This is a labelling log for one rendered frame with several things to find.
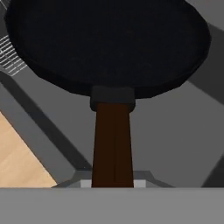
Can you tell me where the white wire dish rack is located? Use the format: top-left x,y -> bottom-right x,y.
0,34 -> 28,77

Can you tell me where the grey metal sink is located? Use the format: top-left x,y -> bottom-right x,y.
0,0 -> 224,189

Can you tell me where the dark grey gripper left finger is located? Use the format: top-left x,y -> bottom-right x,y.
52,170 -> 94,189

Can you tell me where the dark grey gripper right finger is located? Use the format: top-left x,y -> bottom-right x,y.
132,170 -> 175,189

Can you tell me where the black pan with brown handle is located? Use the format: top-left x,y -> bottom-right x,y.
4,0 -> 212,188

